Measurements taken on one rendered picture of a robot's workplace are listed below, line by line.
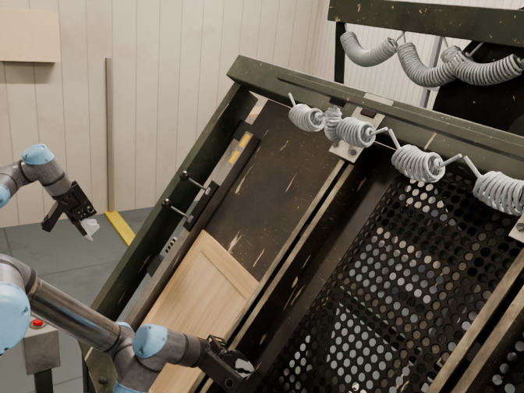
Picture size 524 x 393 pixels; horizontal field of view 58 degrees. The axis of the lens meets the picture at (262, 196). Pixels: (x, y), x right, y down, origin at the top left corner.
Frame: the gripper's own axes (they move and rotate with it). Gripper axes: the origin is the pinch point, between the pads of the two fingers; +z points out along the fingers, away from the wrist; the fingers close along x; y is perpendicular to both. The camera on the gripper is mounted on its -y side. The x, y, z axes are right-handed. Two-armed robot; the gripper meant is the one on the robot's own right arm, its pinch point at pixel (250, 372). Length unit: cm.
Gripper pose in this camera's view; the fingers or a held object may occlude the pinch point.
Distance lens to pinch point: 137.0
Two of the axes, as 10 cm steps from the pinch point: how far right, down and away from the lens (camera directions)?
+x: -5.5, 8.4, 0.4
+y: -5.0, -3.7, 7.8
